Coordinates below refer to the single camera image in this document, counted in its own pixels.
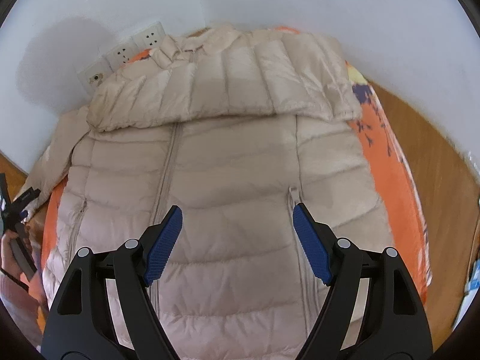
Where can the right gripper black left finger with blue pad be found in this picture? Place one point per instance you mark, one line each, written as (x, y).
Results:
(80, 323)

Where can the orange floral bed sheet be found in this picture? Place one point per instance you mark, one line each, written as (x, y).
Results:
(390, 172)

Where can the white wall socket panel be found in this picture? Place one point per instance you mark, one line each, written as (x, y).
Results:
(120, 55)

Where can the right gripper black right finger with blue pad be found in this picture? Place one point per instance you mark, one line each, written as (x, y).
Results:
(372, 309)

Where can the beige puffer jacket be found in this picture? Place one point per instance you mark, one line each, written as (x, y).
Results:
(225, 179)

